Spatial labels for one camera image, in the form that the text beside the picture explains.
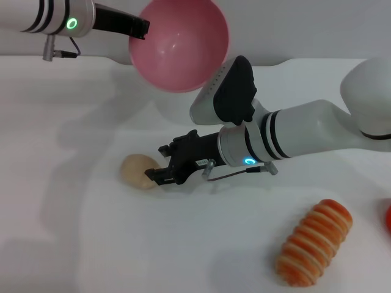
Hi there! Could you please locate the beige toy potato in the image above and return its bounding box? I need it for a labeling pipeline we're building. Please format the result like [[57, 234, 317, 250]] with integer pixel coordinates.
[[119, 154, 161, 190]]

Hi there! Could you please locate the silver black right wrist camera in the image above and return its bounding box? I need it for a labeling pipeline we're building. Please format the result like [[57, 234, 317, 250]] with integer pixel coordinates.
[[189, 55, 258, 126]]

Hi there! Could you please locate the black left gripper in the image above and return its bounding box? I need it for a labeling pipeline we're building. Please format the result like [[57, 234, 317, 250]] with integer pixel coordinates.
[[91, 2, 151, 40]]

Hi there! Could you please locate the red round object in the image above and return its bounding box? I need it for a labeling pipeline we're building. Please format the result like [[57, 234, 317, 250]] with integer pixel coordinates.
[[384, 198, 391, 235]]

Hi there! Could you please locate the orange striped bread loaf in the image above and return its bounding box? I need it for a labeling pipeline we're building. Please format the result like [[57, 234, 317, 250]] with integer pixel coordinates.
[[276, 198, 354, 287]]

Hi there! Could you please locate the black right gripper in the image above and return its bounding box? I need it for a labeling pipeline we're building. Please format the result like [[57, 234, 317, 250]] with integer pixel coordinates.
[[144, 129, 226, 186]]

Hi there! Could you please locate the left arm connector cable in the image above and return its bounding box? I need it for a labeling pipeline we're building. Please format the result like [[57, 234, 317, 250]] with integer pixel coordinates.
[[42, 34, 81, 62]]

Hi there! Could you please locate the arm connector cable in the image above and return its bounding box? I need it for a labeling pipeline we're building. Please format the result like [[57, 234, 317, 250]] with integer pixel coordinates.
[[42, 34, 81, 62], [202, 159, 279, 183]]

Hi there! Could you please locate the pink bowl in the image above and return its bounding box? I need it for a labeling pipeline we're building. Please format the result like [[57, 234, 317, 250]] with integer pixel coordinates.
[[128, 0, 230, 93]]

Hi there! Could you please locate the right arm connector cable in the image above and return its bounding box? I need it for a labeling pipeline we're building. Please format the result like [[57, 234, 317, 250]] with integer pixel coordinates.
[[202, 159, 279, 183]]

